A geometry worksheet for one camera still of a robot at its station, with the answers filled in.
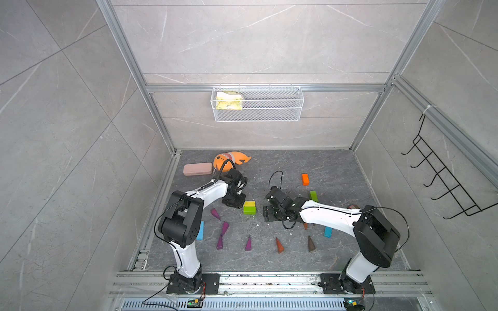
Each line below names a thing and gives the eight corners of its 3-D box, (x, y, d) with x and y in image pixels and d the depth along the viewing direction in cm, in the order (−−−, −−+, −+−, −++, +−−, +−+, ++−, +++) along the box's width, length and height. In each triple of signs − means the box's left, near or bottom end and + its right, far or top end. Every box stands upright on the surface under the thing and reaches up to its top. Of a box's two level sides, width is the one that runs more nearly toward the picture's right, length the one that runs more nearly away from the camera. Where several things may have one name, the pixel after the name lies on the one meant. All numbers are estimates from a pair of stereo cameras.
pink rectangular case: (183, 175, 111) (181, 172, 108) (186, 165, 115) (184, 162, 113) (210, 175, 111) (210, 172, 108) (212, 165, 115) (211, 162, 113)
